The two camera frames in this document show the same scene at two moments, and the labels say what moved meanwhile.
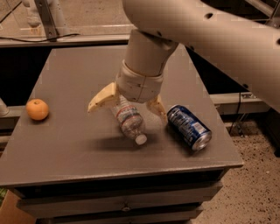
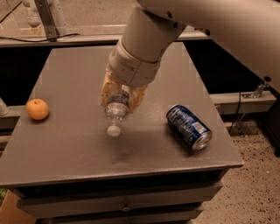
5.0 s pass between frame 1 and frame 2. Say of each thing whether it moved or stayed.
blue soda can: stayed
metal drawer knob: stayed
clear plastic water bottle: moved
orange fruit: stayed
